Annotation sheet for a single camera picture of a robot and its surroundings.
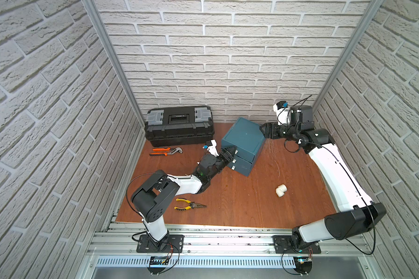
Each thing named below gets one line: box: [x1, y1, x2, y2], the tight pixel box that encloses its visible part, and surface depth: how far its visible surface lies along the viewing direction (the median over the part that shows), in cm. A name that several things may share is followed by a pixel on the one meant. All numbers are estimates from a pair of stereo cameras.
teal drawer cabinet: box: [221, 116, 266, 177], surface depth 85 cm
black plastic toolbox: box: [144, 105, 215, 148], surface depth 101 cm
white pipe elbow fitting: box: [275, 183, 288, 198], surface depth 89 cm
